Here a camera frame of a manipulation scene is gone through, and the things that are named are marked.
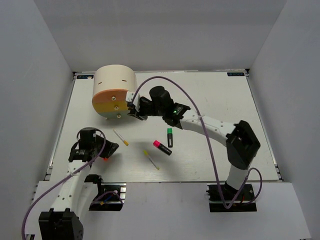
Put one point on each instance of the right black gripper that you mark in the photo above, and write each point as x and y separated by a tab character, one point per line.
141	115

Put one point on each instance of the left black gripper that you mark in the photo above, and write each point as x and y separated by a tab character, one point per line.
109	151

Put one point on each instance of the white pen yellow cap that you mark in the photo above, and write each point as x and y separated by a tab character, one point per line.
120	137
150	159

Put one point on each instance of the grey-green bottom drawer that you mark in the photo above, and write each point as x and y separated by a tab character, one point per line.
115	114

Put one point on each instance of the orange top drawer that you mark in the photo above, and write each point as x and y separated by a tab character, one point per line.
110	95

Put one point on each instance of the green cap black highlighter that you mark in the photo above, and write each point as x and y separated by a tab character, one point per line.
169	137

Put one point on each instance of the pink cap black highlighter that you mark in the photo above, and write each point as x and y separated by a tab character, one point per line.
162	148

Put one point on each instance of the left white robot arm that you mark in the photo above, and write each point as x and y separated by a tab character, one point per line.
63	220

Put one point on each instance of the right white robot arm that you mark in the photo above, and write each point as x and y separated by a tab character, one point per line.
239	139

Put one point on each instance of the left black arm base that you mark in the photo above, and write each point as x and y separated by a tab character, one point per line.
110	196

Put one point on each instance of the cream cylindrical drawer organizer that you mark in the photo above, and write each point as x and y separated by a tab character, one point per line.
114	77

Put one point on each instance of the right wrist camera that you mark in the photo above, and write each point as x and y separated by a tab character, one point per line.
132	97

